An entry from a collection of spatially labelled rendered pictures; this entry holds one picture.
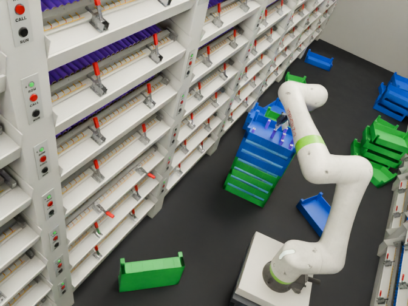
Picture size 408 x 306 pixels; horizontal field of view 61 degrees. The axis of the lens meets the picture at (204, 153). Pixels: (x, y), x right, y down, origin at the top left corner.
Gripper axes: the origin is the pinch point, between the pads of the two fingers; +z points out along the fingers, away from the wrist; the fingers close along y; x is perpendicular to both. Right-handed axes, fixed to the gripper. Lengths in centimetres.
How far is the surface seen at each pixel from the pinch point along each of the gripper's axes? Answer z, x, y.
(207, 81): -6.0, 18.6, -44.3
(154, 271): 12, -76, -67
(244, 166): 30.7, -15.7, -11.5
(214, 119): 36.9, 17.6, -27.9
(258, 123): 18.6, 8.7, -5.5
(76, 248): -2, -66, -102
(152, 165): -5, -29, -72
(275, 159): 13.2, -15.7, 1.4
